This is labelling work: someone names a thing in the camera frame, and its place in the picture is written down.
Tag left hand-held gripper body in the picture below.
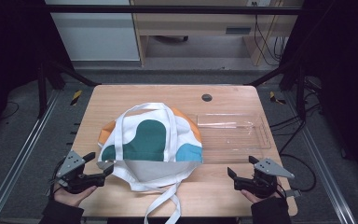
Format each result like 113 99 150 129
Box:
55 150 106 194

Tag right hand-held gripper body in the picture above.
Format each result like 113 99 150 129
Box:
233 158 296 200

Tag white patterned tote bag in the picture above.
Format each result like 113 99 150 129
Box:
97 102 204 224

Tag person's right hand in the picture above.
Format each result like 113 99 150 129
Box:
241 183 289 205

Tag person's left hand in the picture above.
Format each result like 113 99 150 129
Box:
53 182 98 208

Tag clear plastic tray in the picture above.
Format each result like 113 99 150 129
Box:
195 112 273 164

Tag yellow black tape marker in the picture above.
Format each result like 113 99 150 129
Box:
70 90 83 106
268 91 287 105

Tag white cabinet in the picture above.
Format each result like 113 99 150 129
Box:
45 0 141 63

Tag light wooden desk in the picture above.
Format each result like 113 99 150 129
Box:
130 0 304 67

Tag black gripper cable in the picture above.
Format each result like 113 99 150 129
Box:
47 157 67 200

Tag grey metal bracket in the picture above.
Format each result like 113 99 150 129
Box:
283 189 302 199

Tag aluminium floor rail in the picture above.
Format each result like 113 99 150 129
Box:
0 90 62 224
283 92 358 224

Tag black frame post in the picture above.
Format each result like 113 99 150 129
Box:
245 59 309 122
36 60 102 119

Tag thin black floor cable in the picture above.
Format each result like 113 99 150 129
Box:
0 101 21 120

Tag black hanging cables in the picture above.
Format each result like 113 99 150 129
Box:
253 13 290 66

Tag black horizontal frame bar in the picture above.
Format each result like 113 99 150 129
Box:
43 4 306 16

